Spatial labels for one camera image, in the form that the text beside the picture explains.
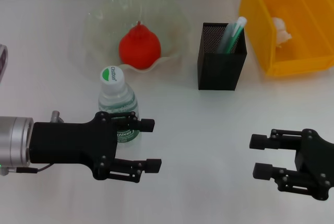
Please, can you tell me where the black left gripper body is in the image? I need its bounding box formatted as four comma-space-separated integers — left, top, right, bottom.
28, 111, 118, 181

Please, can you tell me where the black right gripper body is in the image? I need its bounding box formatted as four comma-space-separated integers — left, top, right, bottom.
294, 128, 334, 202

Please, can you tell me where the clear water bottle green label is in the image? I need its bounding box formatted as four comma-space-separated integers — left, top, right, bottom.
98, 66, 144, 144

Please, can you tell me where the red-orange toy orange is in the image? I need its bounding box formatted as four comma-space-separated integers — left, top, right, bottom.
118, 21, 162, 70

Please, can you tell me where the grey marker pen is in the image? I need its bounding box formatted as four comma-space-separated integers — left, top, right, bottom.
216, 21, 237, 54

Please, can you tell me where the green pen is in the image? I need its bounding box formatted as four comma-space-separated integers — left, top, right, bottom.
226, 16, 248, 54

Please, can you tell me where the white paper ball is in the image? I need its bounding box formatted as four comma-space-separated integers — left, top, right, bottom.
271, 16, 293, 50

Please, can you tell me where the black mesh pen holder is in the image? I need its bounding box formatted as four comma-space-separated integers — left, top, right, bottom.
197, 22, 248, 91

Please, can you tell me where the pale green glass fruit plate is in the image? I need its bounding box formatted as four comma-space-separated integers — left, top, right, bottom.
82, 0, 193, 75

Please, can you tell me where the silver metal connector stub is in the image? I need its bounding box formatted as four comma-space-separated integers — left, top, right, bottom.
51, 110, 65, 124

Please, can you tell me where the yellow plastic bin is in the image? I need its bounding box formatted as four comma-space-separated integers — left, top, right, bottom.
238, 0, 334, 77

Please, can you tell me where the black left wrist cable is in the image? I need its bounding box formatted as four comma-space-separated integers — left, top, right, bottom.
0, 163, 54, 176

